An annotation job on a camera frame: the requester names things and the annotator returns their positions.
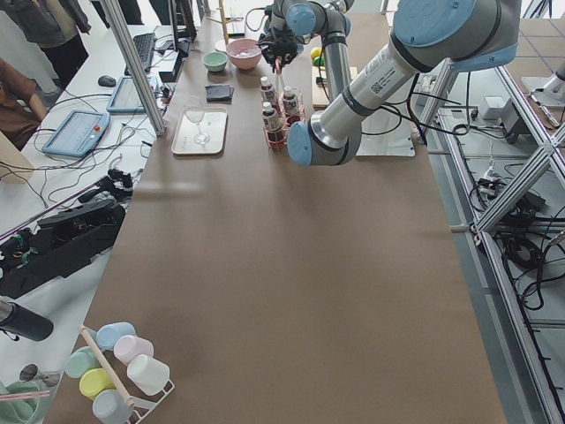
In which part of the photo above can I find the blue teach pendant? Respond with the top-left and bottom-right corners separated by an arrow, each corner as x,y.
106,76 -> 145,114
41,110 -> 110,158

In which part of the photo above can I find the blue teach pendant near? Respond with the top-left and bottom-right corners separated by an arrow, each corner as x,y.
41,110 -> 110,158

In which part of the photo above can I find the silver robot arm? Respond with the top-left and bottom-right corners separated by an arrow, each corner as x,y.
287,1 -> 521,166
258,1 -> 353,101

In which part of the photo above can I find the blue plastic cup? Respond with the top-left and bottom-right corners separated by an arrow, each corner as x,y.
96,322 -> 136,350

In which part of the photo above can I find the tea bottle front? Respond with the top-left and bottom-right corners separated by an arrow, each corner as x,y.
262,102 -> 281,143

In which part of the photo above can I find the blue teach pendant far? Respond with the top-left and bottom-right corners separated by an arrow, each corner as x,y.
106,76 -> 145,114

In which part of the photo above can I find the grey folded cloth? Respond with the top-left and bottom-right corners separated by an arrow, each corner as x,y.
206,85 -> 234,102

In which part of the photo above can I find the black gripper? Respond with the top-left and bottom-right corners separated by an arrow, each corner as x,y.
257,29 -> 302,66

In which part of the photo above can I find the whole yellow lemon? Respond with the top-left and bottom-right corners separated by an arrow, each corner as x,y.
310,47 -> 322,60

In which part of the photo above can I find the white cup rack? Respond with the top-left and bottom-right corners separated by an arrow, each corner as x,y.
79,324 -> 176,423

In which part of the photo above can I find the tea bottle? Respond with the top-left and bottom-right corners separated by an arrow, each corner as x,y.
260,76 -> 277,105
262,102 -> 281,143
282,86 -> 299,122

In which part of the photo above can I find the cream serving tray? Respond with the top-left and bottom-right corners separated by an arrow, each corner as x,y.
171,107 -> 228,156

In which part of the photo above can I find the pink plastic cup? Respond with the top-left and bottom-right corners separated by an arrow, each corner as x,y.
113,335 -> 154,365

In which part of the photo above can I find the green empty bowl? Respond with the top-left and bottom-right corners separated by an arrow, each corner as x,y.
202,51 -> 228,72

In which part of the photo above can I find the tea bottle rear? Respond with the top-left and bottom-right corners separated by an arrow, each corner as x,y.
260,76 -> 277,105

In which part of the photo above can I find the pink bowl of ice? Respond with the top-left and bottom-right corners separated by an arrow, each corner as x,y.
226,38 -> 262,71

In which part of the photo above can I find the white plastic cup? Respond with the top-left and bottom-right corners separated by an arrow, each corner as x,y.
126,354 -> 170,396

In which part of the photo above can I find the bamboo cutting board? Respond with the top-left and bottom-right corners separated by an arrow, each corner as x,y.
312,66 -> 330,110

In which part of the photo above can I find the copper wire bottle basket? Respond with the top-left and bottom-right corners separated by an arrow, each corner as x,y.
262,59 -> 306,151

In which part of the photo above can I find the clear wine glass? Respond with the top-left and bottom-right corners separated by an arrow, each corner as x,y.
183,95 -> 209,146

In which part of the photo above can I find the black thermos bottle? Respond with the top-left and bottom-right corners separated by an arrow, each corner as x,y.
1,300 -> 54,341

